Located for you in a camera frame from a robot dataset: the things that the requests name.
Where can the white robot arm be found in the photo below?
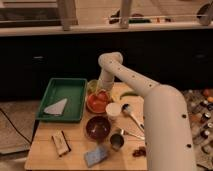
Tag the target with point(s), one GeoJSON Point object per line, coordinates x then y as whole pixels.
{"type": "Point", "coordinates": [168, 138]}

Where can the yellow green bowl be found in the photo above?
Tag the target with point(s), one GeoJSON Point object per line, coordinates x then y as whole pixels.
{"type": "Point", "coordinates": [93, 87]}

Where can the red bowl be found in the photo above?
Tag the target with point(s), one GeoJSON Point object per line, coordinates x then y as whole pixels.
{"type": "Point", "coordinates": [95, 94]}

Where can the dark brown bowl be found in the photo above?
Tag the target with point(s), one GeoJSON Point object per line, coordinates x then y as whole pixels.
{"type": "Point", "coordinates": [98, 128]}

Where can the green cucumber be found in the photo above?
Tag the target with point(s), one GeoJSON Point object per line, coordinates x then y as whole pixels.
{"type": "Point", "coordinates": [130, 93]}

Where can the white cup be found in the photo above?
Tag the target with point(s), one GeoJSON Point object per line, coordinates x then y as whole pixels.
{"type": "Point", "coordinates": [113, 110]}

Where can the metal spoon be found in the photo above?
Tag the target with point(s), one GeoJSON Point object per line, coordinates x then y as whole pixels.
{"type": "Point", "coordinates": [127, 111]}

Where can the green plastic tray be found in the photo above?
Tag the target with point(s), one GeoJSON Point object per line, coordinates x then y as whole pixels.
{"type": "Point", "coordinates": [74, 89]}

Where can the metal measuring scoop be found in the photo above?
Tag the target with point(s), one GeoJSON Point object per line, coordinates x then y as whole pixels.
{"type": "Point", "coordinates": [124, 132]}

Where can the grey triangular cloth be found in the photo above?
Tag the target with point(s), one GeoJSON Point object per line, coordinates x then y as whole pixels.
{"type": "Point", "coordinates": [56, 108]}

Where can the small metal cup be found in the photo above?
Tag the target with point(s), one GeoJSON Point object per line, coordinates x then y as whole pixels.
{"type": "Point", "coordinates": [117, 141]}

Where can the blue sponge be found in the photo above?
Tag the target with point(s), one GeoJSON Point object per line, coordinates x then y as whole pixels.
{"type": "Point", "coordinates": [95, 156]}

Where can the wooden block with black edge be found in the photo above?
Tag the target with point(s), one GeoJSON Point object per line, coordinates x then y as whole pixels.
{"type": "Point", "coordinates": [60, 143]}

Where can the dark red dried fruit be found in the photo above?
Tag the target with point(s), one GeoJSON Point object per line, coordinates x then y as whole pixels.
{"type": "Point", "coordinates": [141, 151]}

